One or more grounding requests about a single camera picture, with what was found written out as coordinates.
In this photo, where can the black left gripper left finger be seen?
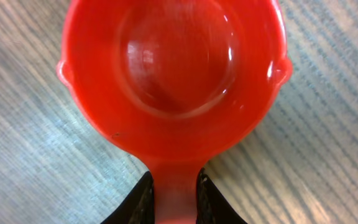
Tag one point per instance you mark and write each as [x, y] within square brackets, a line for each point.
[138, 206]

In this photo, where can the red plastic measuring scoop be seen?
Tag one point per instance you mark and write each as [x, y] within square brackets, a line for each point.
[174, 82]

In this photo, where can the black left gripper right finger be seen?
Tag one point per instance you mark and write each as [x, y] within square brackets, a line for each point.
[212, 207]

